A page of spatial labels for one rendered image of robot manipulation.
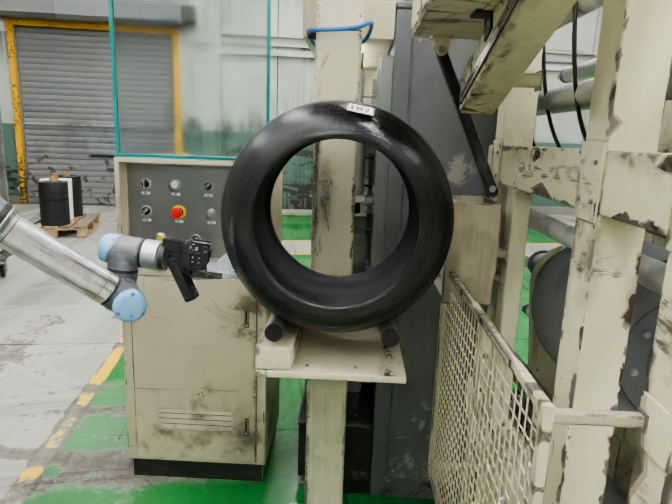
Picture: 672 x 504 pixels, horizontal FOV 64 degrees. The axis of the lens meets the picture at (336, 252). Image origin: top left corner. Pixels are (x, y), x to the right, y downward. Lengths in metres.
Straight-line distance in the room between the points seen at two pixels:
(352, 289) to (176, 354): 0.88
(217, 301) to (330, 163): 0.75
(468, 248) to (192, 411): 1.26
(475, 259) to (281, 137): 0.68
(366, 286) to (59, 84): 9.71
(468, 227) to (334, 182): 0.41
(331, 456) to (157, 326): 0.81
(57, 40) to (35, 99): 1.08
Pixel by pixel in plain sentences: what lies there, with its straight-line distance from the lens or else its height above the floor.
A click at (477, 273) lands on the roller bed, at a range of 1.61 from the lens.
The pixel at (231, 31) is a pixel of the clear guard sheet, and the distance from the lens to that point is 2.01.
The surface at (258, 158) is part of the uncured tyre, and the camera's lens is 1.24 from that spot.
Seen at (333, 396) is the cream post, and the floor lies 0.56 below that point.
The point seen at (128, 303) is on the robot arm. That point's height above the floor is 0.98.
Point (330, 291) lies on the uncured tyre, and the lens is 1.54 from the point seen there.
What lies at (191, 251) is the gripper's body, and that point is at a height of 1.07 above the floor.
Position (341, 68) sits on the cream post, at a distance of 1.60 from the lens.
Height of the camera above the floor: 1.37
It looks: 12 degrees down
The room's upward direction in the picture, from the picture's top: 2 degrees clockwise
